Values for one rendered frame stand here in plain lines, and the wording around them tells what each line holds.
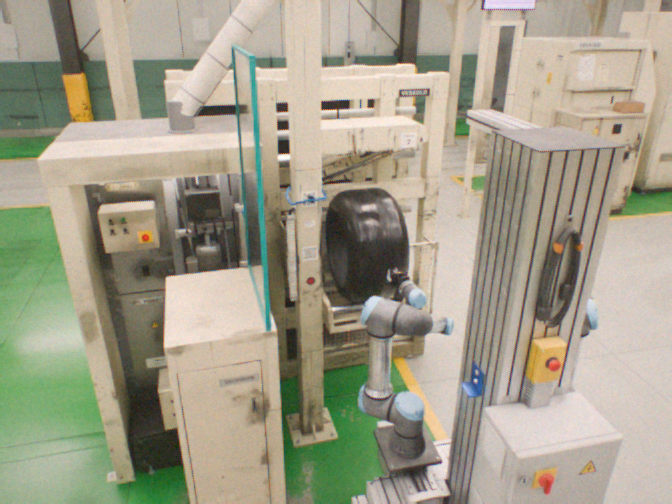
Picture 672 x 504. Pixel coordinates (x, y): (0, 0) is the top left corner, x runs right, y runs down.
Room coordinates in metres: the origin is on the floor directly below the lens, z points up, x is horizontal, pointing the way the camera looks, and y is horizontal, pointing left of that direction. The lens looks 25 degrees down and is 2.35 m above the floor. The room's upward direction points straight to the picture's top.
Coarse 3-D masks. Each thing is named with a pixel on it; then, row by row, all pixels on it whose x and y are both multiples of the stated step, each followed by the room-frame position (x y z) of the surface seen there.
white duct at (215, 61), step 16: (256, 0) 2.61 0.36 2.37; (272, 0) 2.64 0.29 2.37; (240, 16) 2.59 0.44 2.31; (256, 16) 2.61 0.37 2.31; (224, 32) 2.58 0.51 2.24; (240, 32) 2.58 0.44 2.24; (208, 48) 2.59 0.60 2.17; (224, 48) 2.56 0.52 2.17; (208, 64) 2.54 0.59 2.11; (224, 64) 2.57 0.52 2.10; (192, 80) 2.53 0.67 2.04; (208, 80) 2.54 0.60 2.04; (176, 96) 2.53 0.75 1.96; (192, 96) 2.51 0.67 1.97; (192, 112) 2.53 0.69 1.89
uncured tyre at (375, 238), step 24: (360, 192) 2.54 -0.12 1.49; (384, 192) 2.55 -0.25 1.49; (336, 216) 2.79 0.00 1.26; (360, 216) 2.36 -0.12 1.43; (384, 216) 2.38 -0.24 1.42; (336, 240) 2.79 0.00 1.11; (360, 240) 2.28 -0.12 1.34; (384, 240) 2.30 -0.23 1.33; (408, 240) 2.36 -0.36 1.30; (336, 264) 2.70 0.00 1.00; (360, 264) 2.25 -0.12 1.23; (384, 264) 2.26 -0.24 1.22; (408, 264) 2.34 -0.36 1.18; (336, 288) 2.53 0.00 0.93; (360, 288) 2.26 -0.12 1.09; (384, 288) 2.29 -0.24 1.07
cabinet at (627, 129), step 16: (560, 112) 6.30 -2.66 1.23; (576, 112) 6.17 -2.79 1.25; (592, 112) 6.17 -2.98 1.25; (608, 112) 6.18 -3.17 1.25; (576, 128) 5.96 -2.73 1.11; (592, 128) 5.97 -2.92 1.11; (608, 128) 6.01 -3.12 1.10; (624, 128) 6.06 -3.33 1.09; (640, 128) 6.11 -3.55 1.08; (624, 144) 6.07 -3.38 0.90; (640, 144) 6.13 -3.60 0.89; (624, 160) 6.08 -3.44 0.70; (624, 176) 6.10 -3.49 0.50; (624, 192) 6.11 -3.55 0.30
